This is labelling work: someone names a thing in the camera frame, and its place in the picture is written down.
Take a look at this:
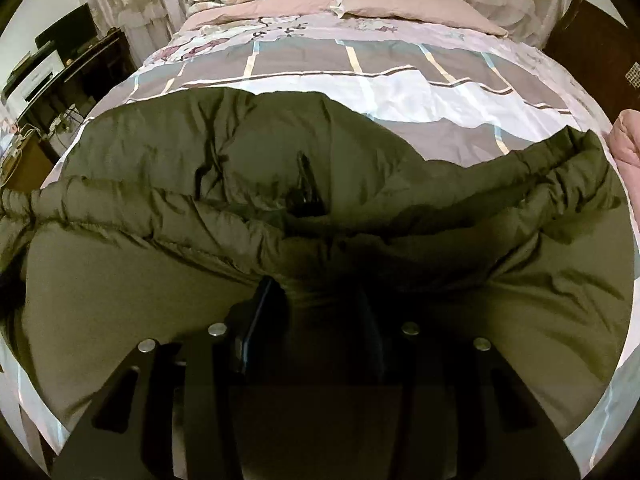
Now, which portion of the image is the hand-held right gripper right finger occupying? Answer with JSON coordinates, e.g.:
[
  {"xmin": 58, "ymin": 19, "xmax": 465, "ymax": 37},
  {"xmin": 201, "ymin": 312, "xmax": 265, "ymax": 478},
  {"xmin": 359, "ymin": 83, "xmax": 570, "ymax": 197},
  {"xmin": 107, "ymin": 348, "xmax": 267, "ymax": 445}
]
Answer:
[{"xmin": 350, "ymin": 280, "xmax": 583, "ymax": 480}]

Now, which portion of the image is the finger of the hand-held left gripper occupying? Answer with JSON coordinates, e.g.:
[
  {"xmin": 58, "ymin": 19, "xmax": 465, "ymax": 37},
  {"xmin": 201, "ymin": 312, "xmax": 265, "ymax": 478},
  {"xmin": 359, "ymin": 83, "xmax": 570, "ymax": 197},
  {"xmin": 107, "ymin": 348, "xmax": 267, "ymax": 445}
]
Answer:
[{"xmin": 287, "ymin": 152, "xmax": 332, "ymax": 218}]

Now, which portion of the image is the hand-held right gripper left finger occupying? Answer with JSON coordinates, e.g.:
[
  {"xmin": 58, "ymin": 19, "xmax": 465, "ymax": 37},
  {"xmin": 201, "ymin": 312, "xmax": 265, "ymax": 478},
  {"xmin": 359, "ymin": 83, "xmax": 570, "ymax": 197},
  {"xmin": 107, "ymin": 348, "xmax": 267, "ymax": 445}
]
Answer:
[{"xmin": 50, "ymin": 276, "xmax": 291, "ymax": 480}]

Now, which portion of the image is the olive green hooded jacket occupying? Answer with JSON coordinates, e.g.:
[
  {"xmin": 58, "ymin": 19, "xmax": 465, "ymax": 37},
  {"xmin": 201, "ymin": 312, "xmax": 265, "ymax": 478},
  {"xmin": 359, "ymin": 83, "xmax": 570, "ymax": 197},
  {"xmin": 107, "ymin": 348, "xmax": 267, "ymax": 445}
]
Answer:
[{"xmin": 0, "ymin": 87, "xmax": 633, "ymax": 480}]

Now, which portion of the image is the bed with printed checked sheet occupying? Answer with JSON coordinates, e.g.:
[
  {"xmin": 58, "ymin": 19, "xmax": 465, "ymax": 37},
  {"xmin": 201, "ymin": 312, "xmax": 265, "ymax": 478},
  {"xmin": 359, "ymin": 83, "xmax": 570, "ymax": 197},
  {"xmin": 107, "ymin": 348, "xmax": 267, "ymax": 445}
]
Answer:
[{"xmin": 0, "ymin": 10, "xmax": 640, "ymax": 480}]

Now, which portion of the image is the pink pillow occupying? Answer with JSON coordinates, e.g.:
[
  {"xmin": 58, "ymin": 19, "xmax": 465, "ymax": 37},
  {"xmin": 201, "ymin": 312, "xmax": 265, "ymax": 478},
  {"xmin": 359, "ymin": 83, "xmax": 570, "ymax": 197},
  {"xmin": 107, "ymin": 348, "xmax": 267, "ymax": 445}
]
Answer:
[
  {"xmin": 332, "ymin": 0, "xmax": 508, "ymax": 38},
  {"xmin": 187, "ymin": 0, "xmax": 346, "ymax": 28}
]

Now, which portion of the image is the black desk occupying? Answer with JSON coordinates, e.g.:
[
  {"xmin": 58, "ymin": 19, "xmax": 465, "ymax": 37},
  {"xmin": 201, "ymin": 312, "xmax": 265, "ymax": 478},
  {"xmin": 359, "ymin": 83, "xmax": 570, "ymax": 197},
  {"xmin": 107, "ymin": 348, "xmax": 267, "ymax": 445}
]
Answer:
[{"xmin": 0, "ymin": 27, "xmax": 138, "ymax": 161}]

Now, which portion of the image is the white power strip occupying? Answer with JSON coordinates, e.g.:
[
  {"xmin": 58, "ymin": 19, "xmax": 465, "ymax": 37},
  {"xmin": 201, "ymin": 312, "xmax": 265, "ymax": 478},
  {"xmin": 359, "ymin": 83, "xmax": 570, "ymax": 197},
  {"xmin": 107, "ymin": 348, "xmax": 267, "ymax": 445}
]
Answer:
[{"xmin": 50, "ymin": 105, "xmax": 83, "ymax": 133}]

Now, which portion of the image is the wooden cabinet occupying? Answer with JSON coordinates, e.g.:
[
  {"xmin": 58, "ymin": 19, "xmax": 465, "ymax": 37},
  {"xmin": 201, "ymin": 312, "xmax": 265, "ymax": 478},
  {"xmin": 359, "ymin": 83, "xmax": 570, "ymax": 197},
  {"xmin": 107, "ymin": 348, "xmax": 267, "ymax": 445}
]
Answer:
[{"xmin": 0, "ymin": 130, "xmax": 56, "ymax": 193}]

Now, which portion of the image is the black computer monitor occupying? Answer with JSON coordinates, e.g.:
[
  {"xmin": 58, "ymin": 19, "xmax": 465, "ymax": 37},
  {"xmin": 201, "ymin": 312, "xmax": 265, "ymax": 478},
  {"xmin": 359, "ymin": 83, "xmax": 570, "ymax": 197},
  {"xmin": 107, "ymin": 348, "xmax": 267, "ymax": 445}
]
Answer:
[{"xmin": 34, "ymin": 2, "xmax": 98, "ymax": 58}]

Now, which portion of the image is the white printer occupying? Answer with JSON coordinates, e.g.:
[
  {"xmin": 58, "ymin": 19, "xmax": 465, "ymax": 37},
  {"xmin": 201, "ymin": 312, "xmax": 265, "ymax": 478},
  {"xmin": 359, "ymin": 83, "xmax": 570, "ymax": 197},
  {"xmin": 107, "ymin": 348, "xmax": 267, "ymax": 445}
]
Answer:
[{"xmin": 5, "ymin": 52, "xmax": 66, "ymax": 101}]

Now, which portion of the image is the folded pink quilt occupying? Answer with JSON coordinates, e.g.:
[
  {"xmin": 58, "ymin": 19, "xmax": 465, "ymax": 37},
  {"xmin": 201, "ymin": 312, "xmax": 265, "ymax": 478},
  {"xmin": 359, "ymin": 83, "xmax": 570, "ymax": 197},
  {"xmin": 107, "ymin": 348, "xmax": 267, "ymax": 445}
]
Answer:
[{"xmin": 607, "ymin": 109, "xmax": 640, "ymax": 181}]

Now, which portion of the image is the dark wooden headboard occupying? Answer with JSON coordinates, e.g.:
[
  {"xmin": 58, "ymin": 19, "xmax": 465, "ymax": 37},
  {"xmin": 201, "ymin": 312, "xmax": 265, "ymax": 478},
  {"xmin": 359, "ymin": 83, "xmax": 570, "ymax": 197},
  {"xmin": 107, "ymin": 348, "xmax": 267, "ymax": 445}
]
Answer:
[{"xmin": 542, "ymin": 0, "xmax": 640, "ymax": 121}]

